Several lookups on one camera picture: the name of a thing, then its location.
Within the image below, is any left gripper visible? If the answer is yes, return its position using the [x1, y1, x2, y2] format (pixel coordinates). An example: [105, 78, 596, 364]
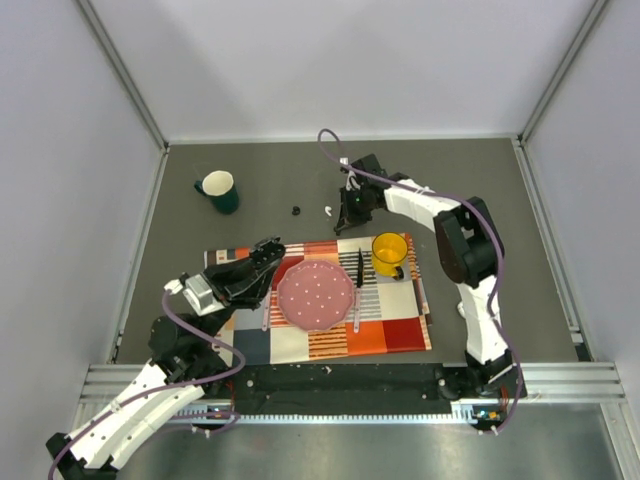
[196, 247, 283, 346]

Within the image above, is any black earbud charging case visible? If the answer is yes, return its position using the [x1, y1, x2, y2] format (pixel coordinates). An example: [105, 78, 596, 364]
[249, 236, 286, 265]

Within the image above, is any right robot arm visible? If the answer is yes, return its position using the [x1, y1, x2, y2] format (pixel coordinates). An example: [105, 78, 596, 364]
[335, 155, 523, 400]

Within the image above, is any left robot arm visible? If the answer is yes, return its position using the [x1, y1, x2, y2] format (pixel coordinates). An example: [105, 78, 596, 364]
[46, 239, 286, 479]

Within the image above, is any yellow enamel mug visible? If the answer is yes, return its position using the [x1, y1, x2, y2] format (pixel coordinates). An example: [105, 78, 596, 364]
[371, 232, 409, 281]

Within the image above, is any black knife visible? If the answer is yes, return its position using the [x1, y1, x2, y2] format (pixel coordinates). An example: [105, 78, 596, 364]
[356, 249, 364, 290]

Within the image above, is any pink dotted plate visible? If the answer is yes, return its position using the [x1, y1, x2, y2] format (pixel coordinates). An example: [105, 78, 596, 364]
[276, 260, 355, 332]

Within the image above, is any dark green mug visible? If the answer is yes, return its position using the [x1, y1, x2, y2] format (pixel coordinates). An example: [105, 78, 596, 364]
[194, 170, 240, 215]

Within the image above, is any colourful patchwork placemat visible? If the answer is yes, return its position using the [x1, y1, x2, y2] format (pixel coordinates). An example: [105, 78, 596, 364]
[217, 237, 432, 366]

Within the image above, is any pink handled fork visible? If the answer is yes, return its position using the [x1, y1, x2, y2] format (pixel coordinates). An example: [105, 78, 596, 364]
[261, 293, 271, 332]

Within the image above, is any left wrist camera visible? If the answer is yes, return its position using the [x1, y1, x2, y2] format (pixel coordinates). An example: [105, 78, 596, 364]
[182, 274, 224, 316]

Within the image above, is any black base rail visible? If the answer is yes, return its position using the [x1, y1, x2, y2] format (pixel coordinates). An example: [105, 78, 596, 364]
[232, 363, 451, 414]

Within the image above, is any grey cable duct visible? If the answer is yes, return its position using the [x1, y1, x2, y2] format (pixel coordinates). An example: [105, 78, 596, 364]
[169, 403, 501, 426]

